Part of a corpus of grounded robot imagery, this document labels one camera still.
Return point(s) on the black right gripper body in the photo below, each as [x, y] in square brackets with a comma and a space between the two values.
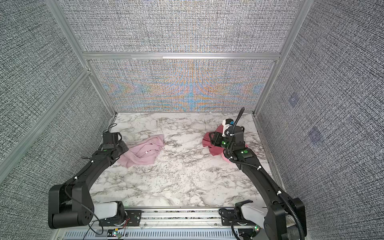
[220, 141]

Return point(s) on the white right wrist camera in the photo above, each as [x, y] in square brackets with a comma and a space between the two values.
[227, 126]

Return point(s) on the pale pink cloth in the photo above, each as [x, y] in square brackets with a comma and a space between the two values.
[144, 153]

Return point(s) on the bright pink cloth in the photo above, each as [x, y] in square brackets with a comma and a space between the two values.
[239, 154]

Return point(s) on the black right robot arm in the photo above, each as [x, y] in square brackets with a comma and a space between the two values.
[279, 204]

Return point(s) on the dark rose ribbed cloth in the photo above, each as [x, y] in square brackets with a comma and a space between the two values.
[213, 149]

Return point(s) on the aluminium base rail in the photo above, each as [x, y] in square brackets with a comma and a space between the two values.
[217, 223]

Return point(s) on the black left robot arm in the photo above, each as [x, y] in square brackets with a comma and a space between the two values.
[70, 204]

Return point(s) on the aluminium enclosure frame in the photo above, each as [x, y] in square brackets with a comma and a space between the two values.
[20, 149]

